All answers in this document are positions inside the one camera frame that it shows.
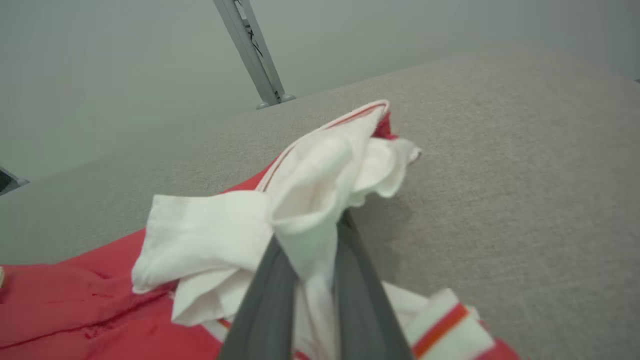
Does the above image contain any red and white garment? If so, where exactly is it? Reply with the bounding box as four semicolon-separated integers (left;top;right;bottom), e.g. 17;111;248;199
0;99;532;360

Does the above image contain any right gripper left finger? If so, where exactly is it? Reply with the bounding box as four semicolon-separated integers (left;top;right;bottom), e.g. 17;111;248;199
217;234;301;360

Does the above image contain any grey fabric sofa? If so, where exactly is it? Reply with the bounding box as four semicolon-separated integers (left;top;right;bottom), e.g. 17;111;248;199
0;42;640;360

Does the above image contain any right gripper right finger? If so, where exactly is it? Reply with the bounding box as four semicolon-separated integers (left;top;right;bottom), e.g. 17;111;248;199
332;209;414;360

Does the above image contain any grey partition post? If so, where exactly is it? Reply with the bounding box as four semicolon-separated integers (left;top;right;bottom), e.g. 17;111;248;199
212;0;287;106

